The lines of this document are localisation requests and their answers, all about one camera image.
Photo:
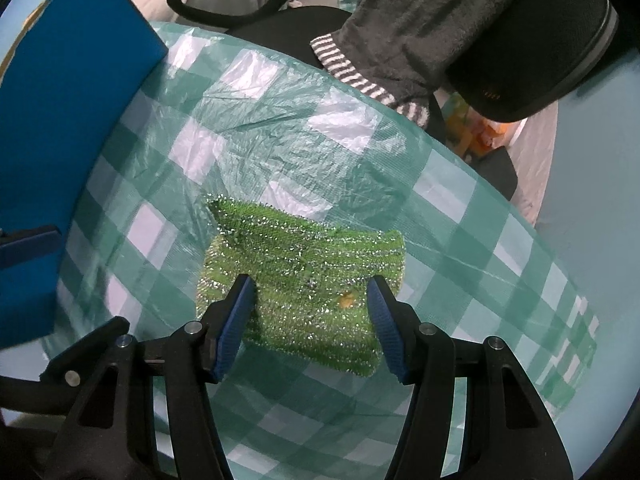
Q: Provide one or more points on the green checked plastic tablecloth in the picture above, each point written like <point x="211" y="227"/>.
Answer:
<point x="250" y="125"/>

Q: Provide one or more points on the green sparkly scouring cloth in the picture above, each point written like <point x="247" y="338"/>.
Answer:
<point x="300" y="260"/>

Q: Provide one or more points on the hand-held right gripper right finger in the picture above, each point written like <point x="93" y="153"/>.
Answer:
<point x="387" y="330"/>

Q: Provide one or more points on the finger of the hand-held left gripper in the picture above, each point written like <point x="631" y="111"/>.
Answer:
<point x="82" y="360"/>
<point x="30" y="249"/>

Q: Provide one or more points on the black office chair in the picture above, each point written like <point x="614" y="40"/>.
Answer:
<point x="530" y="60"/>

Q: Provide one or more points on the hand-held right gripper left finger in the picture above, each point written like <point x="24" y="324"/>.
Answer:
<point x="235" y="330"/>

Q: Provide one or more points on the blue cardboard box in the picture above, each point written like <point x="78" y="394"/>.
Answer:
<point x="75" y="110"/>

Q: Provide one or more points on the colourful toy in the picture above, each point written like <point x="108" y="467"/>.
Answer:
<point x="480" y="135"/>

